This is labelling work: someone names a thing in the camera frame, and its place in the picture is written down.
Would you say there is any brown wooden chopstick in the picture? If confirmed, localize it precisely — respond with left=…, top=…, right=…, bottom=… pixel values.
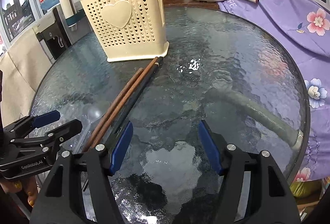
left=89, top=57, right=160, bottom=149
left=82, top=68, right=144, bottom=152

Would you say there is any black chopstick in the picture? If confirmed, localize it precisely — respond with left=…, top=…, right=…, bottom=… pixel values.
left=82, top=56, right=165, bottom=192

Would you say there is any left hand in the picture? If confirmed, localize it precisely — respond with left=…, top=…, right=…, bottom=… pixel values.
left=1, top=176, right=38, bottom=207

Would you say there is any water dispenser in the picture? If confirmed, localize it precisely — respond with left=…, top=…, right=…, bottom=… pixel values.
left=34, top=4, right=92, bottom=63

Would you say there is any teal cup holder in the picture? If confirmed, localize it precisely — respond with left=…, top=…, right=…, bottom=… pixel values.
left=65, top=9, right=86, bottom=27

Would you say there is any round glass table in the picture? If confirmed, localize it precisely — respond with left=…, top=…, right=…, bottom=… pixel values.
left=32, top=7, right=310, bottom=223

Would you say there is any paper cup stack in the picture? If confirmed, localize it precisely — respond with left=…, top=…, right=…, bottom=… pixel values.
left=59, top=0, right=76, bottom=19

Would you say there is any cream plastic utensil holder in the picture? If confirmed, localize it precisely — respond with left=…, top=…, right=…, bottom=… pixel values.
left=80, top=0, right=170, bottom=62

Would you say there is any purple floral cloth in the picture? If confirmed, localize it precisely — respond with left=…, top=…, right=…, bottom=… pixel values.
left=218, top=0, right=329, bottom=182

